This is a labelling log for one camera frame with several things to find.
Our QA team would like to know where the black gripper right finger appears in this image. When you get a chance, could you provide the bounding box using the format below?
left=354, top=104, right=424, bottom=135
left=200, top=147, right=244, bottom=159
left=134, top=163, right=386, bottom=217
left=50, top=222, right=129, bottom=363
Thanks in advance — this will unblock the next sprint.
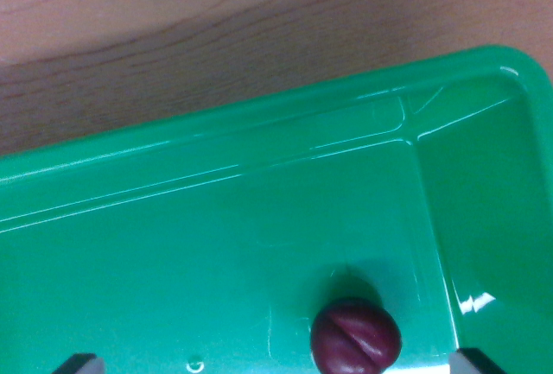
left=448, top=347, right=505, bottom=374

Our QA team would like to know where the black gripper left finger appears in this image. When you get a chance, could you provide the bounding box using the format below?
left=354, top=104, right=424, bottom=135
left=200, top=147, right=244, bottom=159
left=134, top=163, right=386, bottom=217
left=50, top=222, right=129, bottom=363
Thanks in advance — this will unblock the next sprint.
left=51, top=352, right=107, bottom=374

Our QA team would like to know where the dark red plum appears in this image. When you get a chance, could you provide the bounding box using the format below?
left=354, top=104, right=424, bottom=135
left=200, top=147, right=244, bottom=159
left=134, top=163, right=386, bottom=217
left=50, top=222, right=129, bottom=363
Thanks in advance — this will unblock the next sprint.
left=310, top=297, right=403, bottom=374

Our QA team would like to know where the green plastic bin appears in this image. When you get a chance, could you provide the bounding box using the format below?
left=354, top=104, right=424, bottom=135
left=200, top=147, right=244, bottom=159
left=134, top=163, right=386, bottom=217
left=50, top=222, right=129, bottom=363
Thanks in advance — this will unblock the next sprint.
left=0, top=45, right=553, bottom=374

